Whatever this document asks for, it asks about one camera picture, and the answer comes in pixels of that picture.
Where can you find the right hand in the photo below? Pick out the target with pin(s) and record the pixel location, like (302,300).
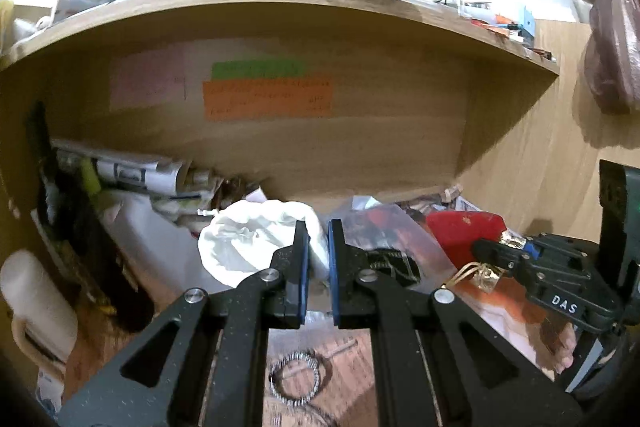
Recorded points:
(559,342)

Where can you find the clear plastic storage box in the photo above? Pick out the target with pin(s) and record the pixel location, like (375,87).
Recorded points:
(396,244)

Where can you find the vintage clock print table cover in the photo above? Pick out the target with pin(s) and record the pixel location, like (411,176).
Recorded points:
(339,392)

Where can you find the green paper note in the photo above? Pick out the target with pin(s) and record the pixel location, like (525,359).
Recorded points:
(263,68)

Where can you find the wooden shelf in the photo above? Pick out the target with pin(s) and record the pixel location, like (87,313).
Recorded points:
(419,94)

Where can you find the stack of newspapers and books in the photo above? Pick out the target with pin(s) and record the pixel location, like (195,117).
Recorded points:
(180,191)

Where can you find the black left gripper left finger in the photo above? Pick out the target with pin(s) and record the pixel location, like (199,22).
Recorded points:
(202,362)

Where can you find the brown hanging bag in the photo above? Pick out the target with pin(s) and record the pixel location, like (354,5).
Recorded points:
(612,55)

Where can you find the pink paper note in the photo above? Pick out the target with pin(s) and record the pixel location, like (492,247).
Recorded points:
(148,78)

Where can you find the orange paper note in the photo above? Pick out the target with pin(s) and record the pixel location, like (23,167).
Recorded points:
(250,99)

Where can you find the red felt pouch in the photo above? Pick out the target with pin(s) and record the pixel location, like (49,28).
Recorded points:
(456,231)

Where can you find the dark bottle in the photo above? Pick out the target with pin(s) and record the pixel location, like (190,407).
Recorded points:
(66,212)

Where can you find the white roll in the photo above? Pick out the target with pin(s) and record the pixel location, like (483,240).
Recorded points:
(31,294)

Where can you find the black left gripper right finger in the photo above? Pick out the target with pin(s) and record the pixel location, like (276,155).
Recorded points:
(435,361)

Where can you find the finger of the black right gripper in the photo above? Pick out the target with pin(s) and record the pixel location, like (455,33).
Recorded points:
(594,307)
(500,254)

